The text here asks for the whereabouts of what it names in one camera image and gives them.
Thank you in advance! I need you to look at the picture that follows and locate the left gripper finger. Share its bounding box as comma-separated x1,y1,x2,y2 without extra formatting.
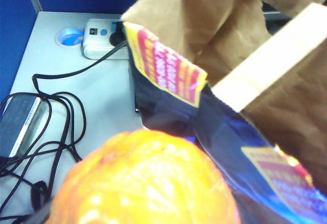
24,200,53,224

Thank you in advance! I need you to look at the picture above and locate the brown printed paper bag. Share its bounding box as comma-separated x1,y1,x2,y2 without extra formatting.
121,0,327,224

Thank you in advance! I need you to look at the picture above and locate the red object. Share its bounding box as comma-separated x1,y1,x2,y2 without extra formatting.
44,129,241,224

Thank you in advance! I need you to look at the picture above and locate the black power plug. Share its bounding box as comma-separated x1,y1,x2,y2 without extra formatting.
109,21,128,46

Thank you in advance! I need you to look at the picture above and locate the white power strip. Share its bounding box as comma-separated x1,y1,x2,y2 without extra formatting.
81,18,131,61

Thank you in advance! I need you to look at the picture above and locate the black power adapter brick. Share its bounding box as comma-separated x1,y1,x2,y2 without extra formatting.
0,95,49,158

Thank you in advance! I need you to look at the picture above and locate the thin black tangled cable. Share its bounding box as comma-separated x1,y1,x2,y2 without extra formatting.
0,91,87,224

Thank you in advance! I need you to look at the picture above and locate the round desk cable grommet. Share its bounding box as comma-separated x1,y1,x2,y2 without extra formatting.
55,26,85,48

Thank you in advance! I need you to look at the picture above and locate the black power cable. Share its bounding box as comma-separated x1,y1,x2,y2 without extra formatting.
32,40,128,99

